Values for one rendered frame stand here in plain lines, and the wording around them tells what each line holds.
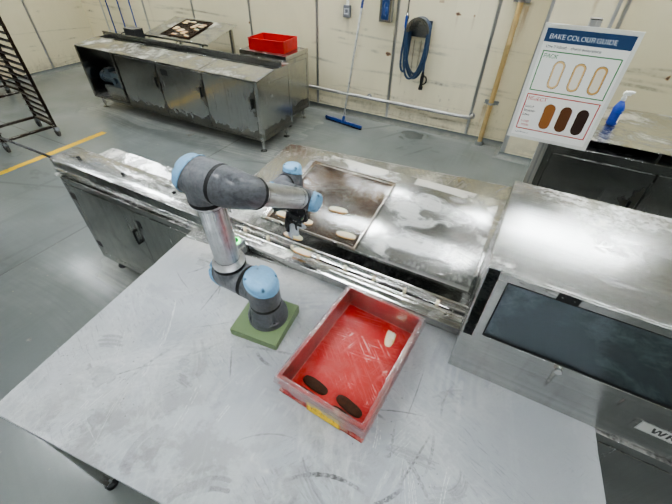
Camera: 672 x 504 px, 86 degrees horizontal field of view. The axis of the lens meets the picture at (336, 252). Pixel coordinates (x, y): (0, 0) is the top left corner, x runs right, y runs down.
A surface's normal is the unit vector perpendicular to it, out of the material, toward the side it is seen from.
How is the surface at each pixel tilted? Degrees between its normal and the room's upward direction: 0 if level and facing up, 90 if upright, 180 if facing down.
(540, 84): 90
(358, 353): 0
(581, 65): 90
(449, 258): 10
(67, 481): 0
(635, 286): 0
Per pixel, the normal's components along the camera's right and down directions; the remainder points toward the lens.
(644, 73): -0.47, 0.58
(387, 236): -0.07, -0.63
